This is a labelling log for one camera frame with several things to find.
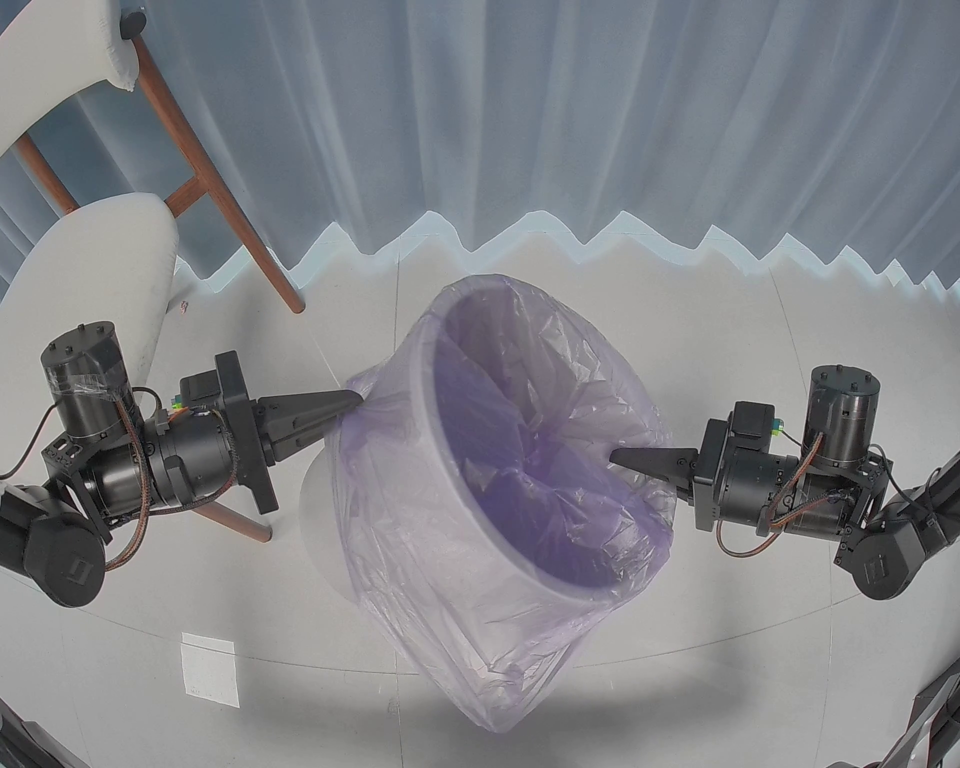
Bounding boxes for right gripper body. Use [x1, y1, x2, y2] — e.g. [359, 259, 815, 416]
[693, 417, 801, 534]

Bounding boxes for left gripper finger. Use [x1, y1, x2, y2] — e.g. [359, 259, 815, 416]
[251, 388, 363, 434]
[262, 405, 354, 465]

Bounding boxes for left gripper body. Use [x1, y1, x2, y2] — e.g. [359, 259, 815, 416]
[146, 351, 279, 516]

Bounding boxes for white trash bin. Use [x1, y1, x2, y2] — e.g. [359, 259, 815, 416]
[297, 276, 639, 610]

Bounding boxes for purple plastic bag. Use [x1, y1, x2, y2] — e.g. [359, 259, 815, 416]
[330, 273, 680, 735]

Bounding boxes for white padded wooden chair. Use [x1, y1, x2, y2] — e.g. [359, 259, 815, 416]
[0, 0, 307, 543]

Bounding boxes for white curtain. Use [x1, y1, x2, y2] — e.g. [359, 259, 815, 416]
[0, 0, 960, 303]

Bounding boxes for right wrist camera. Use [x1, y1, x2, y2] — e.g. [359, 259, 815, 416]
[731, 402, 785, 455]

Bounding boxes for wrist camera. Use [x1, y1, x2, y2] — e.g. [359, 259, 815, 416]
[731, 402, 785, 455]
[171, 372, 224, 415]

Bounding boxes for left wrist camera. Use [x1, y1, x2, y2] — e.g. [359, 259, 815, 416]
[171, 372, 224, 415]

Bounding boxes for black cable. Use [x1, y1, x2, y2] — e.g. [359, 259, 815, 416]
[0, 390, 65, 483]

